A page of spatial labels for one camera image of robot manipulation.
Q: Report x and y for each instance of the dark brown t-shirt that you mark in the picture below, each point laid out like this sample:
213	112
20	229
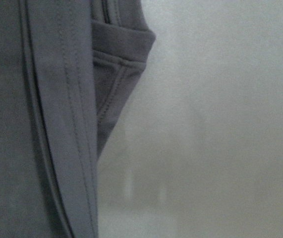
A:
67	68

